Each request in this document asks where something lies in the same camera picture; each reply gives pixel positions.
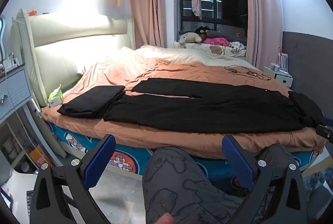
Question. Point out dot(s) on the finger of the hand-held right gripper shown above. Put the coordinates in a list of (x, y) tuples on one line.
[(328, 120), (325, 132)]

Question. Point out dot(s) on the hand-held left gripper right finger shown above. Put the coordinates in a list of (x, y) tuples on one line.
[(239, 161)]

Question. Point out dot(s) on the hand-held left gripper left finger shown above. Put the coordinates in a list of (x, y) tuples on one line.
[(100, 159)]

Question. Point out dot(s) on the black shorts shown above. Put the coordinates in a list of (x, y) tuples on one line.
[(208, 109)]

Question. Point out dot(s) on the folded black pants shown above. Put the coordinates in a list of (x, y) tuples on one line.
[(91, 101)]

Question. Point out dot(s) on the person's left hand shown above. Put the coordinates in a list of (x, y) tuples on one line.
[(165, 219)]

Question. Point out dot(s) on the black garment pile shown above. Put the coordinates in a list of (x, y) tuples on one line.
[(307, 109)]

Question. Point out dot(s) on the teal patterned bed sheet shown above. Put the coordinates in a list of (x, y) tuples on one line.
[(135, 159)]

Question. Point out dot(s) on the blue fluffy rug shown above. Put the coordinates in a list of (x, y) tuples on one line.
[(317, 187)]

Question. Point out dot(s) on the white bedside cabinet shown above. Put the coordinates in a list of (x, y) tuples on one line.
[(283, 79)]

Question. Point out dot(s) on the orange box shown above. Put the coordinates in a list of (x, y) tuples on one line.
[(37, 159)]

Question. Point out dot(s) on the grey printed trousers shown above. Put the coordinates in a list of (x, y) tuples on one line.
[(177, 182)]

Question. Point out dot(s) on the green tissue pack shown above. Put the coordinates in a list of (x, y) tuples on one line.
[(55, 97)]

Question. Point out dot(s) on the cream padded headboard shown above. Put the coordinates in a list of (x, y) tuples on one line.
[(65, 62)]

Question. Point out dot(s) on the orange blanket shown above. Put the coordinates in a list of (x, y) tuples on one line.
[(182, 73)]

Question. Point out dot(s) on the grey-blue bedside cabinet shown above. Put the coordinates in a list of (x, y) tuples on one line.
[(15, 93)]

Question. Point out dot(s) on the bear print pillow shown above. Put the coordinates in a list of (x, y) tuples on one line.
[(216, 50)]

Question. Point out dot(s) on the black and white plush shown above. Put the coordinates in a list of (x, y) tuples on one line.
[(238, 47)]

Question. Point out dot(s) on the pink curtain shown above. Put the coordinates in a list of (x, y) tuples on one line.
[(262, 18), (145, 5)]

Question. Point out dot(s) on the pink fluffy cloth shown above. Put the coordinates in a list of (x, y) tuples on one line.
[(216, 41)]

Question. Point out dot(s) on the cream duvet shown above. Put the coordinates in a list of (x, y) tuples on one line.
[(177, 53)]

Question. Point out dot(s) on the cream plush toy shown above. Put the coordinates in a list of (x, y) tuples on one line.
[(188, 37)]

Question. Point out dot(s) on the black plush toy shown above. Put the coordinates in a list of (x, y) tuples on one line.
[(204, 30)]

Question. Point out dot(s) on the wavy framed mirror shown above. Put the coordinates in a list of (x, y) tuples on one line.
[(2, 39)]

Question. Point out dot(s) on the dark window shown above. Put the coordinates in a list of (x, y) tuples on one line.
[(223, 5)]

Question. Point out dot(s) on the small orange object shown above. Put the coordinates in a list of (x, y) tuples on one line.
[(31, 12)]

